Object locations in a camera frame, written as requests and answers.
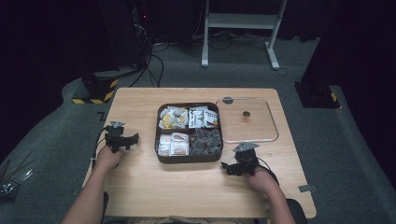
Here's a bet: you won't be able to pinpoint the person's right hand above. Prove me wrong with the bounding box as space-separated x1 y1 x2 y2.
247 166 280 197

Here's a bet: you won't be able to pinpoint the pile of dark wrapped candies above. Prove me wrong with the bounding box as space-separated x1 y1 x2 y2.
189 127 223 157

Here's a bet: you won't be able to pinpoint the hand-held gripper cable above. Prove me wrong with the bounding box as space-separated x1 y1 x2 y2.
91 126 108 171
257 156 280 187

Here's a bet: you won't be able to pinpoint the pile of white printed packets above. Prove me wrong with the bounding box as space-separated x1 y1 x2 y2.
188 105 219 130

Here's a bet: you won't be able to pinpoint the metal tripod legs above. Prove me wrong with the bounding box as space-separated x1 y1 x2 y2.
0 150 35 198

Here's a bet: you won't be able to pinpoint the dark equipment rack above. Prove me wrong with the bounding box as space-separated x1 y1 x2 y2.
130 0 152 67

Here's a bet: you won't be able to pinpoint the clear plastic tray lid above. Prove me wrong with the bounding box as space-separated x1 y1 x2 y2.
215 96 280 145

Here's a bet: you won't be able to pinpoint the person's left hand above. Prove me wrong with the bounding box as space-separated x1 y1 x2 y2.
94 145 126 173

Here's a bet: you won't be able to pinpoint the pile of white orange packets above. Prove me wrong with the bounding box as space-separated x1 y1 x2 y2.
157 132 191 158

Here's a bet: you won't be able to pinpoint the rectangular grey tape piece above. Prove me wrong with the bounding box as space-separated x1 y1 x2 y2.
297 184 318 193

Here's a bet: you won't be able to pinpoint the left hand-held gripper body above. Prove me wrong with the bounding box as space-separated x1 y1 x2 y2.
105 120 127 154

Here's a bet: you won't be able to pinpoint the pile of yellow white packets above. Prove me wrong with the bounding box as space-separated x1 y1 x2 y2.
159 105 190 130

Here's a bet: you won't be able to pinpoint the black floor cables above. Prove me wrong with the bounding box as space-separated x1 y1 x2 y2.
128 41 165 89

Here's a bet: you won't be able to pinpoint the brown divided snack tray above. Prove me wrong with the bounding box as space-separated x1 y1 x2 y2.
154 102 224 165

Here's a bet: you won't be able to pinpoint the left hand-held gripper cable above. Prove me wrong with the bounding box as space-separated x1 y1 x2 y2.
91 126 108 171

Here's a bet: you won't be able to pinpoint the black yellow striped stand base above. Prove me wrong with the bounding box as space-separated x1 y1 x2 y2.
71 69 120 105

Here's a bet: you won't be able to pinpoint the right hand-held gripper cable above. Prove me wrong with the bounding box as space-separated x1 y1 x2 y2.
257 156 280 187

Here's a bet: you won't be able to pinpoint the white metal stand frame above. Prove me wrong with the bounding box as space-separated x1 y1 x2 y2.
201 0 290 71

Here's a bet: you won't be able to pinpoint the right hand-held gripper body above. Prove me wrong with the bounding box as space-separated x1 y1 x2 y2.
233 142 262 176

